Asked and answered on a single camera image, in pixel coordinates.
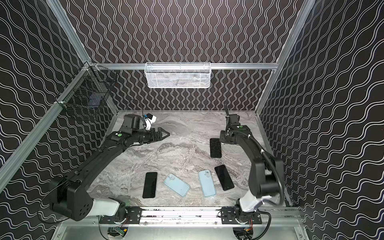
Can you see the aluminium left side rail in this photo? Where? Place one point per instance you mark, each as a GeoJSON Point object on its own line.
{"type": "Point", "coordinates": [16, 160]}

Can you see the aluminium corner post left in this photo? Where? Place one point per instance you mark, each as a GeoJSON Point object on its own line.
{"type": "Point", "coordinates": [65, 23]}

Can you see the white wire mesh basket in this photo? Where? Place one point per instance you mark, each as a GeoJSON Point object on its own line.
{"type": "Point", "coordinates": [178, 78]}

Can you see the aluminium corner post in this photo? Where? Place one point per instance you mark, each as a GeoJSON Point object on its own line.
{"type": "Point", "coordinates": [65, 23]}
{"type": "Point", "coordinates": [288, 46]}

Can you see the black smartphone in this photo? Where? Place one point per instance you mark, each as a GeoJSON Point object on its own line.
{"type": "Point", "coordinates": [215, 148]}
{"type": "Point", "coordinates": [224, 177]}
{"type": "Point", "coordinates": [150, 185]}

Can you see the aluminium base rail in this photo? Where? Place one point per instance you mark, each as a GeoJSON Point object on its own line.
{"type": "Point", "coordinates": [193, 217]}

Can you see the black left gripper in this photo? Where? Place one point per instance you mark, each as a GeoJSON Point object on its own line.
{"type": "Point", "coordinates": [154, 135]}

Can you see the aluminium back crossbar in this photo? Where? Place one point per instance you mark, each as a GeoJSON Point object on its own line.
{"type": "Point", "coordinates": [212, 66]}

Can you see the aluminium corner post right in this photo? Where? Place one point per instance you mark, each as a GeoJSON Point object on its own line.
{"type": "Point", "coordinates": [288, 46]}

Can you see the black wire mesh basket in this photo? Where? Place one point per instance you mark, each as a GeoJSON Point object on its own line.
{"type": "Point", "coordinates": [88, 100]}

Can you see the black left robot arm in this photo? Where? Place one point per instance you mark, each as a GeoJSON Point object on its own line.
{"type": "Point", "coordinates": [68, 195]}

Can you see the light blue phone case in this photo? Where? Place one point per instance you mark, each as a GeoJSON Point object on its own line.
{"type": "Point", "coordinates": [207, 183]}
{"type": "Point", "coordinates": [177, 185]}

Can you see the black phone case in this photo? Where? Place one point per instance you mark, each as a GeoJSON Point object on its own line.
{"type": "Point", "coordinates": [215, 156]}

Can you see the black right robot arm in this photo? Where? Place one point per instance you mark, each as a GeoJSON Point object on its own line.
{"type": "Point", "coordinates": [266, 184]}

